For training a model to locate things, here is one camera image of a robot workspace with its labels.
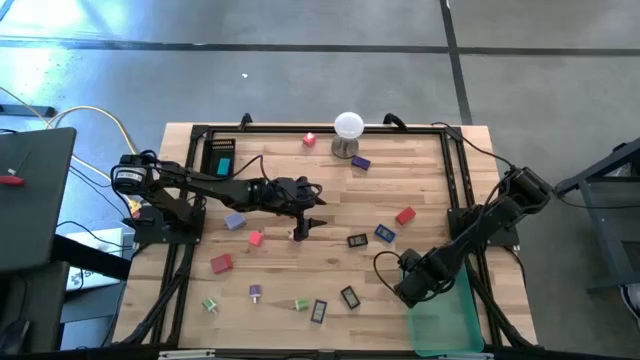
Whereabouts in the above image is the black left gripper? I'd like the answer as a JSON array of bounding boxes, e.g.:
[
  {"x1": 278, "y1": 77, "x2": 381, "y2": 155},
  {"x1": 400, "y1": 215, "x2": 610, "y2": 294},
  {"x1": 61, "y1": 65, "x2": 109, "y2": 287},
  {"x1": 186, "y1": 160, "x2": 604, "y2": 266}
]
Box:
[{"x1": 266, "y1": 174, "x2": 329, "y2": 243}]

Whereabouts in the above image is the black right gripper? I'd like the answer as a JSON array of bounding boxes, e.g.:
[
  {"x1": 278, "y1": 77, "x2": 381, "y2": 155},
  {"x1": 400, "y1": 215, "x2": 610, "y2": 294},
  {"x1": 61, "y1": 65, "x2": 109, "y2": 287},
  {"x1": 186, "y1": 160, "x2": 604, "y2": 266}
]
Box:
[{"x1": 393, "y1": 247, "x2": 455, "y2": 309}]

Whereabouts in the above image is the blue digital clock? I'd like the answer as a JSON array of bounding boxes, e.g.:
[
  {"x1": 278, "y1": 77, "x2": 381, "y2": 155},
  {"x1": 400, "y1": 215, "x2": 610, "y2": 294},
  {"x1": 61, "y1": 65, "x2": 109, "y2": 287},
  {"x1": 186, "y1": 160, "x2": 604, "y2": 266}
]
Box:
[{"x1": 374, "y1": 223, "x2": 397, "y2": 244}]

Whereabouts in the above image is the grey multi-port USB charger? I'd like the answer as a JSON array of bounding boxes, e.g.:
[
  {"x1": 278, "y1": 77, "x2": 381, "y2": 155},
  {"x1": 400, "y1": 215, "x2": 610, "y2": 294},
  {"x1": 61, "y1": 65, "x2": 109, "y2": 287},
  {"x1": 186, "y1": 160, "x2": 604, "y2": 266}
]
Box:
[{"x1": 223, "y1": 211, "x2": 247, "y2": 231}]

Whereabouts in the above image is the green transparent tray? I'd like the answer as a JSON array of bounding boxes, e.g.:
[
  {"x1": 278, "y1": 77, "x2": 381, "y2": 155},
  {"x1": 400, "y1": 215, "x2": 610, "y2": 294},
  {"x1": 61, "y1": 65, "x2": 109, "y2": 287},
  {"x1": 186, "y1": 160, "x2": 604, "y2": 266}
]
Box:
[{"x1": 403, "y1": 259, "x2": 485, "y2": 357}]

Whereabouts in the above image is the white mushroom table lamp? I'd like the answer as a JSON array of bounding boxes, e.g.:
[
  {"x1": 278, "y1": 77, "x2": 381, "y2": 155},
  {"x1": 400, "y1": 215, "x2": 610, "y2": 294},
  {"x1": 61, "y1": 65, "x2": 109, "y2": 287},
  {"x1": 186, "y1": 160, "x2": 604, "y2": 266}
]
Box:
[{"x1": 330, "y1": 111, "x2": 366, "y2": 160}]

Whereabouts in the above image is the purple digital clock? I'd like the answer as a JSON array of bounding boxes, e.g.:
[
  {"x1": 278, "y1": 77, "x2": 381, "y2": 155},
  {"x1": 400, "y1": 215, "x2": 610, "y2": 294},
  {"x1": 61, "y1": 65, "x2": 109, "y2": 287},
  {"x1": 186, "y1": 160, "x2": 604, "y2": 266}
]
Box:
[{"x1": 309, "y1": 298, "x2": 329, "y2": 324}]

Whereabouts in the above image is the dark metal side table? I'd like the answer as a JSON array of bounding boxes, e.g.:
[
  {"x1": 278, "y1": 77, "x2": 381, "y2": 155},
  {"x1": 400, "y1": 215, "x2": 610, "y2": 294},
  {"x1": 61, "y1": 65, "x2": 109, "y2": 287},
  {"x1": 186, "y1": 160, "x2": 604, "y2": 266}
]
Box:
[{"x1": 552, "y1": 137, "x2": 640, "y2": 294}]

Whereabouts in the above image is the white cardboard box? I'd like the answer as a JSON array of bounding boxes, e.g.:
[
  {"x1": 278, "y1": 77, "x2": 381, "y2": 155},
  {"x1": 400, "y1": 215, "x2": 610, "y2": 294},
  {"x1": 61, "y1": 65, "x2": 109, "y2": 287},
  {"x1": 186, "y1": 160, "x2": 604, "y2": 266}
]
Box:
[{"x1": 64, "y1": 227, "x2": 126, "y2": 292}]

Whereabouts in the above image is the person's foot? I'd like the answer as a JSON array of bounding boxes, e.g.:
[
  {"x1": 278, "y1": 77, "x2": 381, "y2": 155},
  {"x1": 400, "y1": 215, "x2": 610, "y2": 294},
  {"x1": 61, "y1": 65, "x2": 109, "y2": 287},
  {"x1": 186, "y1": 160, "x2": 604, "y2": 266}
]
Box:
[{"x1": 619, "y1": 283, "x2": 640, "y2": 324}]

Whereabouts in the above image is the dark grey desk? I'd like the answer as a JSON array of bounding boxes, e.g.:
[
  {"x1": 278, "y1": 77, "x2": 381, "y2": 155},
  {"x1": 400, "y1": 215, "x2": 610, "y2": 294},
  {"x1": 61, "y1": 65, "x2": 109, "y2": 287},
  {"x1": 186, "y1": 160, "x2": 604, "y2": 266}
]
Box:
[{"x1": 0, "y1": 126, "x2": 77, "y2": 274}]

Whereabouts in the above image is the black bar on floor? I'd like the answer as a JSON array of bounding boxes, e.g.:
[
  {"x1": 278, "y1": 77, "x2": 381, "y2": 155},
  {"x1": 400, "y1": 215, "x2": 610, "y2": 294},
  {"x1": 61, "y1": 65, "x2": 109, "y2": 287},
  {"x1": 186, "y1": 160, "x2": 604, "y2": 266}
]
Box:
[{"x1": 0, "y1": 103, "x2": 57, "y2": 118}]

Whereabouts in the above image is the silver metal bracket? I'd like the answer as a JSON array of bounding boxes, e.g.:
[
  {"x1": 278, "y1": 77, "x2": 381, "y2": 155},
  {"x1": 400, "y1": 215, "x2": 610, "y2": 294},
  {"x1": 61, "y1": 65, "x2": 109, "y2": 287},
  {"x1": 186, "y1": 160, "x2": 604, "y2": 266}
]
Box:
[
  {"x1": 438, "y1": 351, "x2": 495, "y2": 360},
  {"x1": 158, "y1": 349, "x2": 217, "y2": 359}
]

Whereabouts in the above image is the black aluminium table frame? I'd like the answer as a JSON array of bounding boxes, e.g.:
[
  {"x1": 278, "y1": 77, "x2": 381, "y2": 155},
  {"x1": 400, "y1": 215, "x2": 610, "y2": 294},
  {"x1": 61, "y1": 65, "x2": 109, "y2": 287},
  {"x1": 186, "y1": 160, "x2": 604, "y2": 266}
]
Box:
[{"x1": 112, "y1": 123, "x2": 539, "y2": 351}]

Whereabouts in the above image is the yellow power cable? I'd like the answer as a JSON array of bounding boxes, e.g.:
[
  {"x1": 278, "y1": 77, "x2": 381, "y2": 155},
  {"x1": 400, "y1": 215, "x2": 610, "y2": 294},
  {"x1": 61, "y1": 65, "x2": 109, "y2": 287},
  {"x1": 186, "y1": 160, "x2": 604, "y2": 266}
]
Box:
[{"x1": 0, "y1": 84, "x2": 144, "y2": 216}]

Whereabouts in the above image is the red-handled screwdriver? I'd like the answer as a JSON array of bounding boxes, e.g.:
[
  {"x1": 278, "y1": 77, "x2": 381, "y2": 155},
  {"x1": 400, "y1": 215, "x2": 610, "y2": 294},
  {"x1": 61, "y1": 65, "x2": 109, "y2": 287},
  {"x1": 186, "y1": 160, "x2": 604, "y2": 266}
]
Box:
[{"x1": 0, "y1": 149, "x2": 31, "y2": 187}]

